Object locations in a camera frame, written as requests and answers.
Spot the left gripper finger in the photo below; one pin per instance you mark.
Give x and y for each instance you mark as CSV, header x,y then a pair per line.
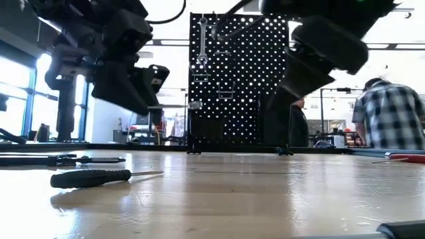
x,y
119,89

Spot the large silver wrench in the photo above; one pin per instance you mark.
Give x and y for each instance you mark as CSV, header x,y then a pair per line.
x,y
203,40

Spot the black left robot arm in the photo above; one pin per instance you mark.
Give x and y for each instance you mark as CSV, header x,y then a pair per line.
x,y
83,30

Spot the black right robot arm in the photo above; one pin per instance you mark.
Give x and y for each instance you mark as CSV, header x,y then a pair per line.
x,y
332,40

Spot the person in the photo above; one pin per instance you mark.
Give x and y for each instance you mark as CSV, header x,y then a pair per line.
x,y
388,116
299,126

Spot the dark building column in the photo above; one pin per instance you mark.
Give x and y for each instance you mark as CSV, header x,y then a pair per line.
x,y
66,116

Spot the black pegboard bin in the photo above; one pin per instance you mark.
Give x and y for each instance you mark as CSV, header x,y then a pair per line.
x,y
275,129

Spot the black perforated pegboard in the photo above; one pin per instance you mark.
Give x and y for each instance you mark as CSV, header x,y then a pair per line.
x,y
239,109

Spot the brown bag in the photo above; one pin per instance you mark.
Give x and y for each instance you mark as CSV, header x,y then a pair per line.
x,y
43,132

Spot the chrome socket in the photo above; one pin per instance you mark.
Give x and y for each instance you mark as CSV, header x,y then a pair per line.
x,y
388,155

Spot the black tubular rig frame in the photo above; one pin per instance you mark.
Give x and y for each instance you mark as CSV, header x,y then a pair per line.
x,y
321,109

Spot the black aluminium table frame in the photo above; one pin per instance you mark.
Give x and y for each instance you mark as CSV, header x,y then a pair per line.
x,y
99,146

